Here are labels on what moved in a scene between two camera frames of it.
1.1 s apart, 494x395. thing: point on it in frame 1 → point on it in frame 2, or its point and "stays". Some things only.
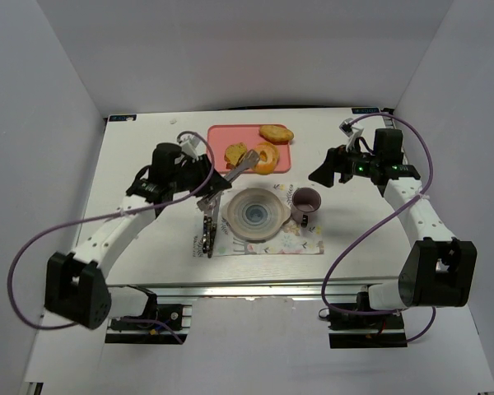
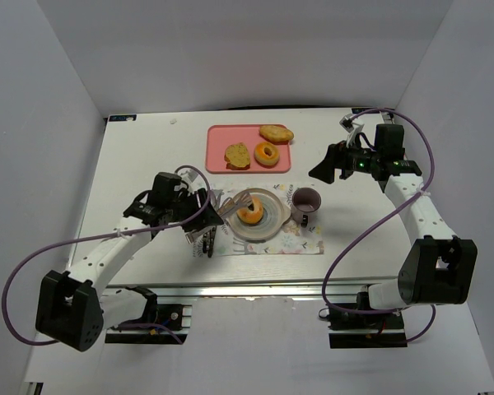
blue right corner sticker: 365,110 stays
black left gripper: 202,174 → 203,211
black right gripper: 337,163 stays
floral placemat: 292,238 stays
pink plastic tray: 221,137 stays
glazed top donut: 269,156 → 251,217
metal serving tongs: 211,203 → 229,206
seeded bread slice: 233,155 stays
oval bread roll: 276,134 stays
